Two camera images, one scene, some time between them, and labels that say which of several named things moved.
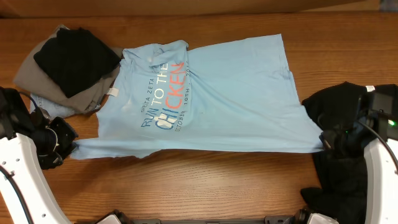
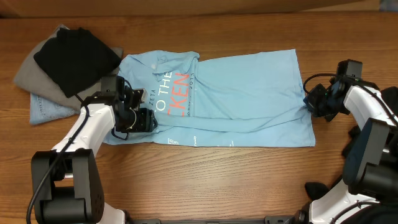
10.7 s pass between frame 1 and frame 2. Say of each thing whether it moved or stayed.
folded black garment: stayed
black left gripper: moved
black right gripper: moved
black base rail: stayed
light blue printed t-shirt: moved
